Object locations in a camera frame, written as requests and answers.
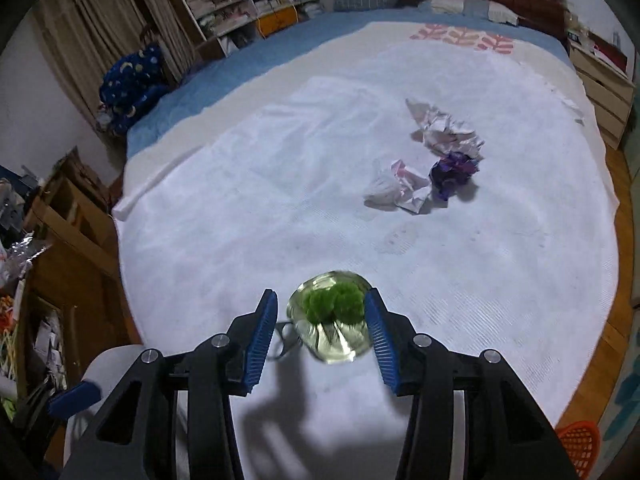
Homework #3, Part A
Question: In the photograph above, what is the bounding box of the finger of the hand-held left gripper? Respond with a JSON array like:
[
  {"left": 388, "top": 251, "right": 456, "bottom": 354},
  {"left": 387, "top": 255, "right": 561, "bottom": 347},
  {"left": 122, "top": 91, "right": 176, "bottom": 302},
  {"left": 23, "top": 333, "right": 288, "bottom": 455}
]
[{"left": 47, "top": 381, "right": 99, "bottom": 417}]

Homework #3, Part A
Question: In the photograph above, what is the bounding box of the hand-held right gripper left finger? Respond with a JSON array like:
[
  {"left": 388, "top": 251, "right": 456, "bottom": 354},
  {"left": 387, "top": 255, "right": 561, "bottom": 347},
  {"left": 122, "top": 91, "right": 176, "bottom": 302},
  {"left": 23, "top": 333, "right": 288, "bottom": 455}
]
[{"left": 59, "top": 288, "right": 279, "bottom": 480}]

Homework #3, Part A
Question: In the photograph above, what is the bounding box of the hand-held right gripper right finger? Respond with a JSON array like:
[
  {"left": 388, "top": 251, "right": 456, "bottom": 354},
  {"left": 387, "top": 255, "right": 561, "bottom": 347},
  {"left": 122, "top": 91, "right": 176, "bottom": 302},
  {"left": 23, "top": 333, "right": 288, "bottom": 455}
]
[{"left": 363, "top": 287, "right": 583, "bottom": 480}]

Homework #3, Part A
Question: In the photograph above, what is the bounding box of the clear pouch with moss balls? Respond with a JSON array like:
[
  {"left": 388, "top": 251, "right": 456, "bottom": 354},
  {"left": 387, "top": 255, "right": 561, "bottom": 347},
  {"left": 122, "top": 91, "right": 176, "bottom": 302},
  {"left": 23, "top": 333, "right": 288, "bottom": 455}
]
[{"left": 265, "top": 270, "right": 375, "bottom": 365}]

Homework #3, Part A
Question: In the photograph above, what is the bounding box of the orange plastic basket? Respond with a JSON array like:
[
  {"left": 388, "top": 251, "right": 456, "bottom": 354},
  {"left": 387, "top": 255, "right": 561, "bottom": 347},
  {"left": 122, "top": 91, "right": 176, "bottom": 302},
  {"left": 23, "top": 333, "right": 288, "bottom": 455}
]
[{"left": 556, "top": 421, "right": 602, "bottom": 480}]

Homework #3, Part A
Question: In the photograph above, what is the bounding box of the wooden desk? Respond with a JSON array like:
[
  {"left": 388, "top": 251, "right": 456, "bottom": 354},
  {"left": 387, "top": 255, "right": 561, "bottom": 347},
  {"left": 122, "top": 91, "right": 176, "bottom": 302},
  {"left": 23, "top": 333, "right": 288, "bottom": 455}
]
[{"left": 15, "top": 147, "right": 143, "bottom": 401}]

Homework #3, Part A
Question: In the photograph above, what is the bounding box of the crumpled white wrapper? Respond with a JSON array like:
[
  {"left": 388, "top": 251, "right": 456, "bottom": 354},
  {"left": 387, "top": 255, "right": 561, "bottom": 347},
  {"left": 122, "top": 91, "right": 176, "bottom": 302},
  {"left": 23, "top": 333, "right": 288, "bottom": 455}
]
[{"left": 363, "top": 159, "right": 432, "bottom": 214}]

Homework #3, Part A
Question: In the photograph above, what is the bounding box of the silver foil bag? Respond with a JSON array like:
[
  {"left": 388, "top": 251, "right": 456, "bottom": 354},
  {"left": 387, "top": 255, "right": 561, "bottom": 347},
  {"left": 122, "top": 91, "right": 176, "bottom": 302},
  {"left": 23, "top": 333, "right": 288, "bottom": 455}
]
[{"left": 5, "top": 232, "right": 51, "bottom": 281}]

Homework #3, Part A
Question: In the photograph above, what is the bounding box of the white towel cloth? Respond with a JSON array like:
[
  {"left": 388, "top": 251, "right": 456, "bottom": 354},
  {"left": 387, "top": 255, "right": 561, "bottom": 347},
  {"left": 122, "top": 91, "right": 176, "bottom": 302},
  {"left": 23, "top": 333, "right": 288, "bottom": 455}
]
[{"left": 114, "top": 42, "right": 621, "bottom": 480}]

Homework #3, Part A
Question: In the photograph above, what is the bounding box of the purple wrapper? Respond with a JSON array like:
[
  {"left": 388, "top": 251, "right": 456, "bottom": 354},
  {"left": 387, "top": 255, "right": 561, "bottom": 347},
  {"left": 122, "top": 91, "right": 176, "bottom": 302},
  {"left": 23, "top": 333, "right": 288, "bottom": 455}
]
[{"left": 429, "top": 152, "right": 481, "bottom": 202}]

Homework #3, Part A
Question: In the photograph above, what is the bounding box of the crumpled pink print paper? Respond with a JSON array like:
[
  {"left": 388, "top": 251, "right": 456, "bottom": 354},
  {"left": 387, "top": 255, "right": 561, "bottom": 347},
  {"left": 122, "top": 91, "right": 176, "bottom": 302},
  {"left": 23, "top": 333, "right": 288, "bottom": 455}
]
[{"left": 406, "top": 98, "right": 486, "bottom": 158}]

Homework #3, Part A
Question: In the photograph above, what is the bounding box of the flower print wardrobe door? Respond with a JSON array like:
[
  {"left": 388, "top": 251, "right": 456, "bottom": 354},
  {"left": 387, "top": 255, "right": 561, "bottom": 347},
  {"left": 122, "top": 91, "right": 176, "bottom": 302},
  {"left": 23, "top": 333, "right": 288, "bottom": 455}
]
[{"left": 602, "top": 330, "right": 640, "bottom": 441}]

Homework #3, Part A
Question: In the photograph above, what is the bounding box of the blue bed sheet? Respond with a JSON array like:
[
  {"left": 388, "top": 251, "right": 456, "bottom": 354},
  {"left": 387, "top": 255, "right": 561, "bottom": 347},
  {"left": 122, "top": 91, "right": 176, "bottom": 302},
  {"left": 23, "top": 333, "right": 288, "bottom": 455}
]
[{"left": 125, "top": 0, "right": 571, "bottom": 158}]

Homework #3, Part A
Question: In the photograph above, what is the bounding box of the blue star print cloth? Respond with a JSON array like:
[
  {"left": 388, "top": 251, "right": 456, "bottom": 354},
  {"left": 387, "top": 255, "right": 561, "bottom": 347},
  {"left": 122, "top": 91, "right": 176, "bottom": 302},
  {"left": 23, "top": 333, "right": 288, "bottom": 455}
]
[{"left": 97, "top": 44, "right": 171, "bottom": 136}]

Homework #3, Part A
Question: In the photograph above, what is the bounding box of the orange storage box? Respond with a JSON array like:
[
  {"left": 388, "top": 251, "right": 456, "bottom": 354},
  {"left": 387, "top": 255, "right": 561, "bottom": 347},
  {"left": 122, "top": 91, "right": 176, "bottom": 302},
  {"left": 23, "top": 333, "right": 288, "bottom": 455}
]
[{"left": 256, "top": 6, "right": 300, "bottom": 37}]

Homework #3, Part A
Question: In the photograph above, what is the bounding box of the wooden chair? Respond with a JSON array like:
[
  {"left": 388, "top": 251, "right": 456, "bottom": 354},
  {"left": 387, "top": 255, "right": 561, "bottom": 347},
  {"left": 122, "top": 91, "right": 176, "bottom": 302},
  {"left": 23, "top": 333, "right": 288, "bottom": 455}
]
[{"left": 139, "top": 22, "right": 168, "bottom": 61}]

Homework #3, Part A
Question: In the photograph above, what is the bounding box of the light wooden nightstand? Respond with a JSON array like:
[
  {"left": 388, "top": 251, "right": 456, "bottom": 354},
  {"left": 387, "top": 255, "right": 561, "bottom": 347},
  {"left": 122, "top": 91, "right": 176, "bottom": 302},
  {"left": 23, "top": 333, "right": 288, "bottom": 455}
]
[{"left": 567, "top": 30, "right": 638, "bottom": 150}]

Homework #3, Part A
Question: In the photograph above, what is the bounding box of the white bookshelf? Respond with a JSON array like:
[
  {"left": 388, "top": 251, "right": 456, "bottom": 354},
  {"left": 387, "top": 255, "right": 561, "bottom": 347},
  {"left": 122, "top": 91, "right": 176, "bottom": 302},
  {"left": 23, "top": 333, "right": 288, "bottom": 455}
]
[{"left": 155, "top": 0, "right": 323, "bottom": 58}]

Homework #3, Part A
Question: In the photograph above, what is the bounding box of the beige curtain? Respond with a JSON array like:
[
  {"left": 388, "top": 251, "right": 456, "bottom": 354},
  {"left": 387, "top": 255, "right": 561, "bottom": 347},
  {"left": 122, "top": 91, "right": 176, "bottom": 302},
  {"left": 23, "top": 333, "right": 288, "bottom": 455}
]
[
  {"left": 32, "top": 0, "right": 151, "bottom": 126},
  {"left": 125, "top": 0, "right": 201, "bottom": 86}
]

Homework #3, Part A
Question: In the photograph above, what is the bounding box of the white and blue pillow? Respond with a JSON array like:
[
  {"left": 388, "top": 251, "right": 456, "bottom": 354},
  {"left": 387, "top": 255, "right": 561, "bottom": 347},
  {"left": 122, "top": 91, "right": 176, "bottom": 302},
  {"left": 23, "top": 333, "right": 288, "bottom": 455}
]
[{"left": 417, "top": 0, "right": 521, "bottom": 26}]

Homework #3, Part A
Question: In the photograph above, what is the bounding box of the red box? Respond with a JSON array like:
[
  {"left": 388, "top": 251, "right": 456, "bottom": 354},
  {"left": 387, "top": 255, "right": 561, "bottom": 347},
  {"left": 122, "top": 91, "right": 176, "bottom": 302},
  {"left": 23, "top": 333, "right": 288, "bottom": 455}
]
[{"left": 592, "top": 40, "right": 631, "bottom": 73}]

